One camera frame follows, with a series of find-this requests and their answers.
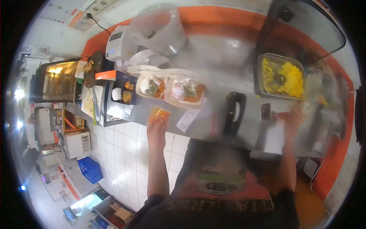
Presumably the person's left hand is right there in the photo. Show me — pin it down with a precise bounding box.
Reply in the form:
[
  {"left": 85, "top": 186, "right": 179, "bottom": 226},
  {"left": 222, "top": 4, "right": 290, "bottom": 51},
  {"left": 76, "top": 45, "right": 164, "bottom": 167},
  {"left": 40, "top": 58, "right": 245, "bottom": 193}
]
[{"left": 146, "top": 117, "right": 169, "bottom": 150}]

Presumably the person's right hand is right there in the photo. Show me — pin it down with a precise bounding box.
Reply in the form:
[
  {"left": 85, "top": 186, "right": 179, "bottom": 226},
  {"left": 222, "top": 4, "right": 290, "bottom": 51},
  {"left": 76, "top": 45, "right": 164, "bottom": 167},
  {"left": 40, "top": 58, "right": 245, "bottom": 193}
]
[{"left": 276, "top": 108, "right": 308, "bottom": 138}]

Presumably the small orange sauce packet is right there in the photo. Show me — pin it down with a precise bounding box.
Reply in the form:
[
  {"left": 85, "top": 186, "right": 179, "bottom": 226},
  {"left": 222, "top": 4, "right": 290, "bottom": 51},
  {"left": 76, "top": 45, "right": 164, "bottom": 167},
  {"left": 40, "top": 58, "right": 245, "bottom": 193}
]
[{"left": 149, "top": 106, "right": 171, "bottom": 125}]

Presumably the small dark card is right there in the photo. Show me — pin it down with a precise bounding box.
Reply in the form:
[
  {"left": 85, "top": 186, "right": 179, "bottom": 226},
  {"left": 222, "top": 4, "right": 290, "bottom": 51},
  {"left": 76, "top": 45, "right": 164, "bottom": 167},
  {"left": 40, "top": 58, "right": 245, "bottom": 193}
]
[{"left": 260, "top": 102, "right": 272, "bottom": 121}]

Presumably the white paper receipt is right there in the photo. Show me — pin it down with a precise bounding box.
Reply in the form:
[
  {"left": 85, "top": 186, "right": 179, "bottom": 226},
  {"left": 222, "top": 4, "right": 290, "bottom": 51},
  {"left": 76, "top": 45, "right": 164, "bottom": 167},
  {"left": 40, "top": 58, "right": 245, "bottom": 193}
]
[{"left": 176, "top": 106, "right": 204, "bottom": 133}]

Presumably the clear tub of yellow rice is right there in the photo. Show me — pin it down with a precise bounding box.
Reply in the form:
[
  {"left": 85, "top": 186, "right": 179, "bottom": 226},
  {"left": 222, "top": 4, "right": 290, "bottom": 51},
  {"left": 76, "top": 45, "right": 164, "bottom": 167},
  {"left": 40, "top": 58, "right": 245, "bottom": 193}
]
[{"left": 257, "top": 53, "right": 306, "bottom": 101}]

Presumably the white food container with meal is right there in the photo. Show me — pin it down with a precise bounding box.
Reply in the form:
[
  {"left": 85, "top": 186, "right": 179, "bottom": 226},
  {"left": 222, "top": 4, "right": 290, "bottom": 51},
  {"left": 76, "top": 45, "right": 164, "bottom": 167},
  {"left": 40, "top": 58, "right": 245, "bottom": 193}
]
[
  {"left": 136, "top": 73, "right": 167, "bottom": 100},
  {"left": 164, "top": 76, "right": 207, "bottom": 110}
]

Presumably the dark compartment tray with food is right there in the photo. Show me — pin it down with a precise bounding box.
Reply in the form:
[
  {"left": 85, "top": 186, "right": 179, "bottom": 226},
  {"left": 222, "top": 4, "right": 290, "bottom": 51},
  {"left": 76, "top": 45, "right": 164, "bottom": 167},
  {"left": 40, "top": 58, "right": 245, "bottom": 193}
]
[{"left": 110, "top": 80, "right": 138, "bottom": 106}]

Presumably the black handheld device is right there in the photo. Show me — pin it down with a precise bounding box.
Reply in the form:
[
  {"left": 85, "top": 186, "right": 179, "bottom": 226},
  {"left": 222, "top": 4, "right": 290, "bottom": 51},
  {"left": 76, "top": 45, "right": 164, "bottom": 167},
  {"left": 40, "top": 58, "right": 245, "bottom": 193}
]
[{"left": 224, "top": 92, "right": 247, "bottom": 137}]

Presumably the orange and blue box lid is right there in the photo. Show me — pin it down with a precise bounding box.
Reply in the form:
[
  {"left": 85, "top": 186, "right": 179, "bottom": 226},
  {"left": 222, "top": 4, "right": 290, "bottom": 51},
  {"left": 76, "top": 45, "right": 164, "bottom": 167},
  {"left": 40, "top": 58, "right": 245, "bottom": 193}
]
[{"left": 95, "top": 70, "right": 139, "bottom": 82}]

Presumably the white cutting board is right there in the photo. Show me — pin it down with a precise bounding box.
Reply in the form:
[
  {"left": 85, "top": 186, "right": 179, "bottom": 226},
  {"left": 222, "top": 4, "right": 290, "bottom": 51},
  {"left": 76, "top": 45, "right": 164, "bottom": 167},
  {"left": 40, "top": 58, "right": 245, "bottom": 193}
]
[{"left": 81, "top": 85, "right": 104, "bottom": 118}]

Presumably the blue plastic crate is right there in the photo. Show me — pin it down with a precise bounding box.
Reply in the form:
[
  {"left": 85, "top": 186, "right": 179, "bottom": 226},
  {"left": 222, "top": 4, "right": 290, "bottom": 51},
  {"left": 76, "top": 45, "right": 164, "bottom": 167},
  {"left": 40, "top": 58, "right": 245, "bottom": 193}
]
[{"left": 77, "top": 156, "right": 104, "bottom": 185}]

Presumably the white microwave oven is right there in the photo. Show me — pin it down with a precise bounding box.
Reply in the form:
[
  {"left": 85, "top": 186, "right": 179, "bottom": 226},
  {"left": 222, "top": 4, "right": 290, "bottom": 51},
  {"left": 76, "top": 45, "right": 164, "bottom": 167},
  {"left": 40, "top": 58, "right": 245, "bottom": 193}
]
[{"left": 62, "top": 131, "right": 92, "bottom": 160}]

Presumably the person's body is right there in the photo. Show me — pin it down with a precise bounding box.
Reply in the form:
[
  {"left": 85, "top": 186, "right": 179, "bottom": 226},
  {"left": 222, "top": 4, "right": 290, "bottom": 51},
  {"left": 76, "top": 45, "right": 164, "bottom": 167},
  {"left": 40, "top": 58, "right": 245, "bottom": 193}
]
[{"left": 124, "top": 137, "right": 301, "bottom": 229}]

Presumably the black plate with fried food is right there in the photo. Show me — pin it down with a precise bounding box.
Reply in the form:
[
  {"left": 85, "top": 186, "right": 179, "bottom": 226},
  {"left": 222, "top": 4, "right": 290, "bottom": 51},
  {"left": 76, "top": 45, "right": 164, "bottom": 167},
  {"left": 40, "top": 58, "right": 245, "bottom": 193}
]
[{"left": 83, "top": 51, "right": 104, "bottom": 89}]

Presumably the white receipt printer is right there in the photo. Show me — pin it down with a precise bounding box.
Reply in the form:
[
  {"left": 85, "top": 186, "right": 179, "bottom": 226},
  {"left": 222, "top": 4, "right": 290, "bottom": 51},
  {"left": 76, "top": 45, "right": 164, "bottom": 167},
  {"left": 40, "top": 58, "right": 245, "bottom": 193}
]
[{"left": 105, "top": 25, "right": 134, "bottom": 62}]

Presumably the clear plastic bag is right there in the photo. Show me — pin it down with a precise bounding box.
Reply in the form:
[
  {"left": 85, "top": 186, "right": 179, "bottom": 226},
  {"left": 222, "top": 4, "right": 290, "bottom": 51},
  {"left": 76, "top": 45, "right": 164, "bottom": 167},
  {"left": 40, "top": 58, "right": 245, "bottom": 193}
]
[{"left": 128, "top": 4, "right": 188, "bottom": 57}]

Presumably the lit food display warmer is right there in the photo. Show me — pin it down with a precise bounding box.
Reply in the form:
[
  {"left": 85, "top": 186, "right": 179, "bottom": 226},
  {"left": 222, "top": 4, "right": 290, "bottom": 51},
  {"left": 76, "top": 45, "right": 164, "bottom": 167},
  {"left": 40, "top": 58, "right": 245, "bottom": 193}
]
[{"left": 30, "top": 58, "right": 84, "bottom": 103}]

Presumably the white wall power strip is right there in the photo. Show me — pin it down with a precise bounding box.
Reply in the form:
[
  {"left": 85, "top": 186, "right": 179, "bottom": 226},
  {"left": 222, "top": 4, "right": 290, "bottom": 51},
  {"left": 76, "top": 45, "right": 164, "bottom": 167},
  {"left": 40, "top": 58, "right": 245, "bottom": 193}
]
[{"left": 85, "top": 0, "right": 119, "bottom": 17}]

